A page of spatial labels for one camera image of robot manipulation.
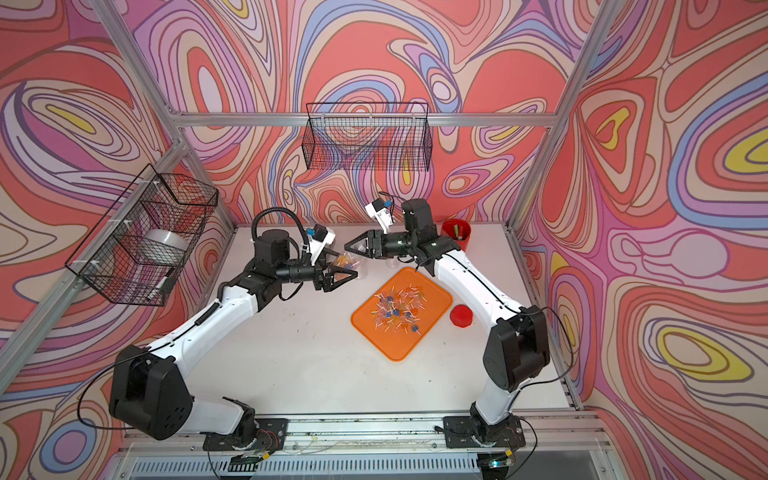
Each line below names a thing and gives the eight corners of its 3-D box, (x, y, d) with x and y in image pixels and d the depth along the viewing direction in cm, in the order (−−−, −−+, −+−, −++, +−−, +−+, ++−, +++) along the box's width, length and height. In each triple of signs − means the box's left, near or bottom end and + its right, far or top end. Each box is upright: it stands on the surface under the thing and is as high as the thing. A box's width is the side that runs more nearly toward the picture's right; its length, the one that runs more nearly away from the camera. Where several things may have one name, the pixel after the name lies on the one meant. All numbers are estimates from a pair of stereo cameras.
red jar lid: (451, 327, 93) (453, 324, 92) (448, 307, 98) (450, 304, 96) (473, 327, 93) (474, 324, 92) (469, 307, 98) (470, 304, 96)
